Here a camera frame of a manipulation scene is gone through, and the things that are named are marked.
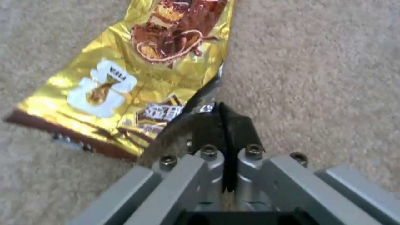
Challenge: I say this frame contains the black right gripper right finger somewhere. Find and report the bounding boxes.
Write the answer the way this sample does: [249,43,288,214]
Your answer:
[222,102,400,225]

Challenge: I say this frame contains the gold snack wrapper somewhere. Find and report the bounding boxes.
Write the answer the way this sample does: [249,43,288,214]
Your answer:
[3,0,236,162]

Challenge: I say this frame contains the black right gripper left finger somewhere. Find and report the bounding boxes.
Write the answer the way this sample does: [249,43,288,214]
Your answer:
[67,102,226,225]

